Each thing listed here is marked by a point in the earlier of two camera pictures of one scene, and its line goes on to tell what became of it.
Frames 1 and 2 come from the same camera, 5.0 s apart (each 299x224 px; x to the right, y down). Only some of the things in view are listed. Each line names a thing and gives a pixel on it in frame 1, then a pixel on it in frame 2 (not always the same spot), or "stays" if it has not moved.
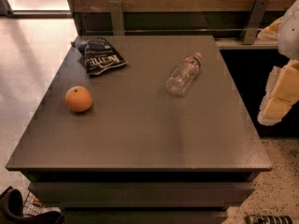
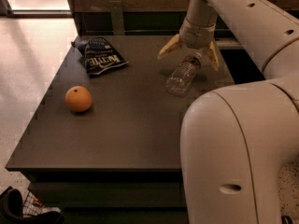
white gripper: x=290 y=32 to x=196 y=36
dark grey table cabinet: x=164 y=139 stays
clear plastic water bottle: x=180 y=81 stays
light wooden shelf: x=238 y=44 stays
